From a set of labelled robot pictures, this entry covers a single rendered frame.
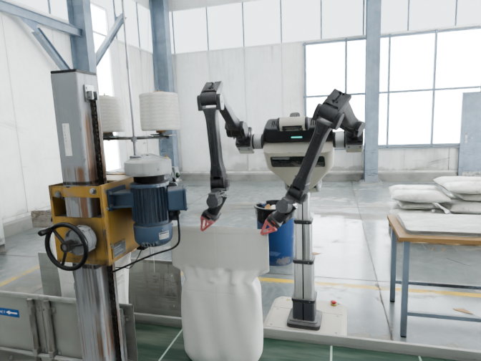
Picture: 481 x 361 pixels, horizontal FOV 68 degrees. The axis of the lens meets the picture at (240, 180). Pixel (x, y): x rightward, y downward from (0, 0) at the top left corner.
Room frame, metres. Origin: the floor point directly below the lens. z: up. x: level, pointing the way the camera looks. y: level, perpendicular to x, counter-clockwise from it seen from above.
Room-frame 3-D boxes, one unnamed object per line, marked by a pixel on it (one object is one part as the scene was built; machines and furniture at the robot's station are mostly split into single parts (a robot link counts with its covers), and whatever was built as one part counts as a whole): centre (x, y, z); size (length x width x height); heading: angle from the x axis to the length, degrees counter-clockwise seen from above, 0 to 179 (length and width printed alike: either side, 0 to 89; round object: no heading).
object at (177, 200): (1.41, 0.26, 1.25); 0.10 x 0.08 x 0.12; 10
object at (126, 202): (1.37, 0.45, 1.27); 0.12 x 0.09 x 0.09; 165
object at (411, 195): (4.43, -2.27, 0.57); 0.66 x 0.42 x 0.13; 67
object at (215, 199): (1.60, 0.11, 1.24); 0.11 x 0.09 x 0.12; 162
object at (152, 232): (1.39, 0.36, 1.21); 0.15 x 0.15 x 0.25
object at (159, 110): (1.53, 0.33, 1.61); 0.17 x 0.17 x 0.17
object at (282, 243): (3.90, -0.38, 0.32); 0.51 x 0.48 x 0.65; 165
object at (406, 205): (4.64, -2.30, 0.44); 0.66 x 0.43 x 0.13; 165
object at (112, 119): (1.60, 0.58, 1.61); 0.15 x 0.14 x 0.17; 75
